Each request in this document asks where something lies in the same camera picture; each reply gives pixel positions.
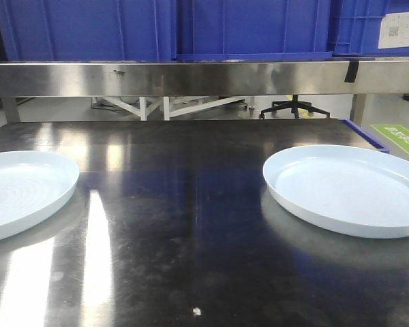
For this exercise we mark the light blue plate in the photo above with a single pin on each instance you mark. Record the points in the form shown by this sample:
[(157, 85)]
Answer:
[(344, 189), (34, 185)]

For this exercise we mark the black office chair base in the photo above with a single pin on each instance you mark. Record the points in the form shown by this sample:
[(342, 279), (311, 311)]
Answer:
[(294, 105)]

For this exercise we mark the blue plastic bin middle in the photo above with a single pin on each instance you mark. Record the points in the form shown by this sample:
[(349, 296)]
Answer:
[(253, 30)]

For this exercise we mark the blue plastic bin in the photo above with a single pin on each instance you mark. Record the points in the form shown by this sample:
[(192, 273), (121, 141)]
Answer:
[(89, 30), (354, 28), (253, 30)]

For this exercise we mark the blue plastic edge strip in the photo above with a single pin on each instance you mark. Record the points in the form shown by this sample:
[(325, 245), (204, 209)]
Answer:
[(376, 143)]

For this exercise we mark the black tape strip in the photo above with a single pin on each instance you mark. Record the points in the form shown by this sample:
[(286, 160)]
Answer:
[(352, 71)]

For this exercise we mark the green floor sign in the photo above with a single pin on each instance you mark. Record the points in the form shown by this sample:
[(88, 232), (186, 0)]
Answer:
[(397, 134)]

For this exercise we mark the blue plastic bin right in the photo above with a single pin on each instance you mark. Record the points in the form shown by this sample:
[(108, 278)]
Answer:
[(354, 28)]

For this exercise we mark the blue plastic bin left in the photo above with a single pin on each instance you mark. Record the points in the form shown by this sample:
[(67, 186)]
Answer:
[(89, 30)]

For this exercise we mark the white paper label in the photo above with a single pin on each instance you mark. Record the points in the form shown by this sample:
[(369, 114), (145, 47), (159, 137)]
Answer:
[(394, 31)]

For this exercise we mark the white table frame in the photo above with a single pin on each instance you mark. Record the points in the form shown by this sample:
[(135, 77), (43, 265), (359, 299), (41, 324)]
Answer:
[(171, 107)]

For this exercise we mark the steel right shelf post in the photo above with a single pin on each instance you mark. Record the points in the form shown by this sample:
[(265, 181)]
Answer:
[(358, 108)]

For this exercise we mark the steel shelf post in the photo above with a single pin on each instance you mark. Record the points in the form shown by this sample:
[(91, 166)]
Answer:
[(358, 108), (10, 108)]

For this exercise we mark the steel left shelf post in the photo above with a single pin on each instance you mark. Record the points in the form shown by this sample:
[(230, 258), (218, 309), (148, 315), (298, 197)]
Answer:
[(10, 108)]

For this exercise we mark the stainless steel shelf rail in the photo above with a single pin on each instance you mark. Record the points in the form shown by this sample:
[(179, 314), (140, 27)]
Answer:
[(226, 78)]

